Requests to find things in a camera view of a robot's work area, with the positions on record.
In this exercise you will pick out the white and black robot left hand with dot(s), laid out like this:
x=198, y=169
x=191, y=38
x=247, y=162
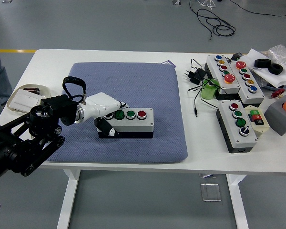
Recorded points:
x=100, y=105

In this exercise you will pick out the grey four-button control box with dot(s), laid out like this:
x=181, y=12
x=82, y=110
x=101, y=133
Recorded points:
x=138, y=125
x=231, y=126

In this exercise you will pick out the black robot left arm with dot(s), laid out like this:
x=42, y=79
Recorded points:
x=26, y=143

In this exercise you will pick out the grey five-button control box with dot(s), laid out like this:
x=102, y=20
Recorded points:
x=214, y=69
x=243, y=88

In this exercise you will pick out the blue-grey padded mat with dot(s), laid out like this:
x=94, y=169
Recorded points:
x=133, y=83

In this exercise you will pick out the cream oval tray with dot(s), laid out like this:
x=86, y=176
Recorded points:
x=44, y=89

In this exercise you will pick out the small dark red object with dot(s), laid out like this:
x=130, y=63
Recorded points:
x=32, y=90

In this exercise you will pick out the purple and white card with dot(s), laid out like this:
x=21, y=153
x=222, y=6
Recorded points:
x=169, y=63

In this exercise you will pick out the black power adapter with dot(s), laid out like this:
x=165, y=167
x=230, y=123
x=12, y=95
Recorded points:
x=195, y=76

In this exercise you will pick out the person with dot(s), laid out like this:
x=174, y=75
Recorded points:
x=0, y=83

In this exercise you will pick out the white table leg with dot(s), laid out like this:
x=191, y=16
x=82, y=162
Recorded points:
x=66, y=202
x=238, y=202

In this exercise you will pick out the green cup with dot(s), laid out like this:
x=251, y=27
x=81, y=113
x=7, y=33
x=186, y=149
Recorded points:
x=207, y=91

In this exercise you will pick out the small silver floor plate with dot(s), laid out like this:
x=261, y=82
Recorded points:
x=208, y=176

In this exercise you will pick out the silver floor socket plate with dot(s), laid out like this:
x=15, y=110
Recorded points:
x=211, y=192

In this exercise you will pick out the small black device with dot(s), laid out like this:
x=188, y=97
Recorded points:
x=236, y=57

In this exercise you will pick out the red knob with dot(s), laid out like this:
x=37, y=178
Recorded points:
x=277, y=92

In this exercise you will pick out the white paper sheet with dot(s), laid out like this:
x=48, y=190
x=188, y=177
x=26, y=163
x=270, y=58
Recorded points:
x=276, y=78

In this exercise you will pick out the grey block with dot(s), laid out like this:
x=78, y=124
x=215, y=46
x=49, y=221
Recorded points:
x=278, y=119

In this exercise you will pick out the clear bubble wrap bag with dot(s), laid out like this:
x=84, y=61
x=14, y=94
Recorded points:
x=280, y=53

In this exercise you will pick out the white wall switch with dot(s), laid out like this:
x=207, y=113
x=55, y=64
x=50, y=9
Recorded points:
x=23, y=99

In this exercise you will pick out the cream three-button switch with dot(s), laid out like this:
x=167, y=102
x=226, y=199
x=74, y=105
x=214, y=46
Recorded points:
x=256, y=118

